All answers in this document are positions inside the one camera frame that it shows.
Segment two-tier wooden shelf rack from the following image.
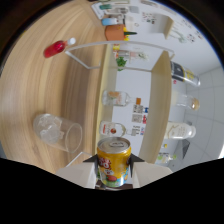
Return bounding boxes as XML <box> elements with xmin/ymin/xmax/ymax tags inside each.
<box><xmin>64</xmin><ymin>41</ymin><xmax>176</xmax><ymax>168</ymax></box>

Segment green potted plant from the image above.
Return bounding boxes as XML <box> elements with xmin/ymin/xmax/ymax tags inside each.
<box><xmin>115</xmin><ymin>56</ymin><xmax>128</xmax><ymax>72</ymax></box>

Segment wooden wall shelf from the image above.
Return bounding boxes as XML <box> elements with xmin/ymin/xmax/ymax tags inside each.
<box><xmin>151</xmin><ymin>13</ymin><xmax>174</xmax><ymax>40</ymax></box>

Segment clear bottle orange cap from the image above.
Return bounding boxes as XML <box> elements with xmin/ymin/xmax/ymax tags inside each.
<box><xmin>101</xmin><ymin>89</ymin><xmax>143</xmax><ymax>108</ymax></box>

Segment white scale tray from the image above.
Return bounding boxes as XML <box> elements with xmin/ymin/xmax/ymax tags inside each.
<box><xmin>90</xmin><ymin>1</ymin><xmax>116</xmax><ymax>20</ymax></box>

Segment small red liquid bottle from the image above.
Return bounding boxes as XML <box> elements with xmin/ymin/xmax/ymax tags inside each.
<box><xmin>43</xmin><ymin>37</ymin><xmax>77</xmax><ymax>59</ymax></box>

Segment clear bottle tan lid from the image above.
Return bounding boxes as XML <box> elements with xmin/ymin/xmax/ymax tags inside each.
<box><xmin>170</xmin><ymin>91</ymin><xmax>201</xmax><ymax>112</ymax></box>

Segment clear glass with ice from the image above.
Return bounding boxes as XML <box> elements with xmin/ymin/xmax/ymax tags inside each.
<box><xmin>32</xmin><ymin>113</ymin><xmax>83</xmax><ymax>154</ymax></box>

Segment light blue white canister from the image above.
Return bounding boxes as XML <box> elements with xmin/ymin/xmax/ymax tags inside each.
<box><xmin>101</xmin><ymin>17</ymin><xmax>119</xmax><ymax>27</ymax></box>

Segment clear bottle green cap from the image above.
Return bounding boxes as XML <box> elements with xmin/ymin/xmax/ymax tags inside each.
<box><xmin>155</xmin><ymin>151</ymin><xmax>178</xmax><ymax>164</ymax></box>

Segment yellow orange juice can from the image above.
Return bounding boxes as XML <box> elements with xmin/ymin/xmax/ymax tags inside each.
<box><xmin>96</xmin><ymin>136</ymin><xmax>132</xmax><ymax>189</ymax></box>

